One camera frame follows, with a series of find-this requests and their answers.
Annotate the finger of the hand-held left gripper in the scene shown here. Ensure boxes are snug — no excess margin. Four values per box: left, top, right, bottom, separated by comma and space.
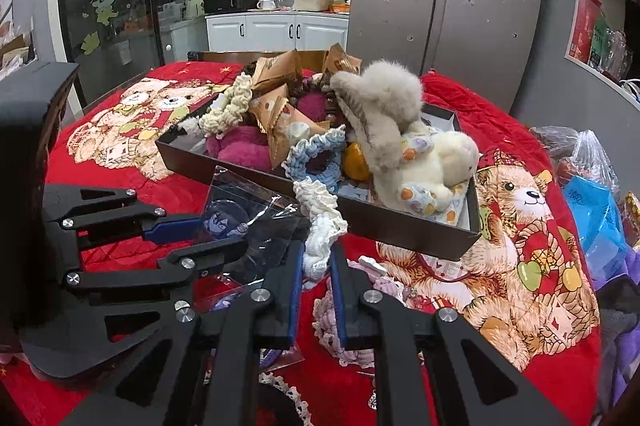
42, 185, 202, 243
16, 237, 252, 379

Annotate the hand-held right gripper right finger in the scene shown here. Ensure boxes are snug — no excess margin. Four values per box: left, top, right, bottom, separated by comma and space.
329, 239, 571, 426

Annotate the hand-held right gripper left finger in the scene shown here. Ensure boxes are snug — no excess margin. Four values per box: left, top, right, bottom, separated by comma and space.
62, 241, 306, 426

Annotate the clear packet with round badge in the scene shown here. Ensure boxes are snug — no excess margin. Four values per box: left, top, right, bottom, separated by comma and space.
192, 165, 302, 283

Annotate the white crochet scrunchie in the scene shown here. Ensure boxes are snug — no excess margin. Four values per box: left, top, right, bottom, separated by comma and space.
291, 177, 349, 283

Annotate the black shallow box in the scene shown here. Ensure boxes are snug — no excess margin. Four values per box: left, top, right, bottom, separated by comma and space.
155, 99, 484, 263

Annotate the pink crochet scrunchie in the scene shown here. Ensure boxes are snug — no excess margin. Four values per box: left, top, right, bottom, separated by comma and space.
311, 275, 403, 368

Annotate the white hair clip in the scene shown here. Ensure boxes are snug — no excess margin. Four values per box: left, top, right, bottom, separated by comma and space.
356, 255, 389, 278

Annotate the black and white small toy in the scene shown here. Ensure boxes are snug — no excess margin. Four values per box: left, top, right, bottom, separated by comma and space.
169, 119, 203, 144

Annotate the black scrunchie with white trim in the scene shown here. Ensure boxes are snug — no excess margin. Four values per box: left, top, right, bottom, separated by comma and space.
259, 370, 312, 426

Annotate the blue crochet scrunchie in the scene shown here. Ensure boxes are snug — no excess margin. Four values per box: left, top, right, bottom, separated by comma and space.
283, 125, 349, 188

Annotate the cream plush toy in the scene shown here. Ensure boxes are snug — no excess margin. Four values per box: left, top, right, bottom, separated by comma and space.
386, 130, 482, 218

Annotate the wooden chair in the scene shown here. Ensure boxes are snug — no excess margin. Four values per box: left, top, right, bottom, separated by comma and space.
186, 48, 332, 65

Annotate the red printed bear blanket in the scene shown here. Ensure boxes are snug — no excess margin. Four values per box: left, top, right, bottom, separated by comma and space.
0, 59, 602, 426

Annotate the grey beige plush rabbit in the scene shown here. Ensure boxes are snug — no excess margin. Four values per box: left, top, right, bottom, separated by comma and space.
329, 60, 427, 175

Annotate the white kitchen cabinet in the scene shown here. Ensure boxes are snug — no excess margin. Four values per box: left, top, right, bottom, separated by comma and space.
205, 10, 351, 54

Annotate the blue plastic bag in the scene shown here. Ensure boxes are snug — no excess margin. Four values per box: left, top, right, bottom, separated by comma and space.
561, 175, 630, 268

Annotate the grey cloth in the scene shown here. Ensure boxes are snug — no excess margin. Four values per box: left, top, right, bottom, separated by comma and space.
596, 275, 640, 342

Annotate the clear plastic bag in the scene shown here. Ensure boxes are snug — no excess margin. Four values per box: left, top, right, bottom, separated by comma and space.
529, 125, 622, 199

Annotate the purple cloth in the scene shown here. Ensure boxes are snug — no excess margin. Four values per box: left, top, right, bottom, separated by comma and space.
619, 245, 640, 389

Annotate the silver double-door refrigerator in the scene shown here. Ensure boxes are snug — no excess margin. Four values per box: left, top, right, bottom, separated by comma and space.
345, 0, 547, 113

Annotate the green packet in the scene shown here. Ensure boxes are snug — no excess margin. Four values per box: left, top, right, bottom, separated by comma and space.
588, 15, 612, 68

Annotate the red gift box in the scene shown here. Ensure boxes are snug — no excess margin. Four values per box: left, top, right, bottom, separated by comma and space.
569, 0, 604, 63

